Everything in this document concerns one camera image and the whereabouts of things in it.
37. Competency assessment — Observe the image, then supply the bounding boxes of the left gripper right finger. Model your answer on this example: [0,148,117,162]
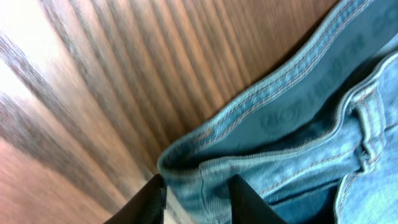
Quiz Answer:
[228,174,287,224]

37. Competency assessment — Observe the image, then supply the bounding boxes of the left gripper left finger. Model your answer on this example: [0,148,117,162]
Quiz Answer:
[104,174,167,224]

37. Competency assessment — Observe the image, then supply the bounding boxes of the light blue denim jeans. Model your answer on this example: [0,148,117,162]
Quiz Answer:
[157,0,397,223]

